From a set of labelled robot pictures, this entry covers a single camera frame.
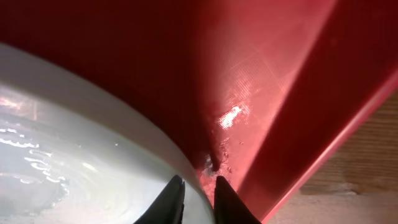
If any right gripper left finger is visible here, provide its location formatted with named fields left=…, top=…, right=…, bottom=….
left=134, top=175, right=185, bottom=224

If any red plastic tray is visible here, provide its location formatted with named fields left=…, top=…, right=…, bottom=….
left=1, top=0, right=397, bottom=221

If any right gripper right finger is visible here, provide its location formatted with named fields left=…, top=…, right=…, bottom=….
left=214, top=176, right=261, bottom=224

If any pale blue plate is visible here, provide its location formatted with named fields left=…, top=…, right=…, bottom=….
left=1, top=44, right=215, bottom=223

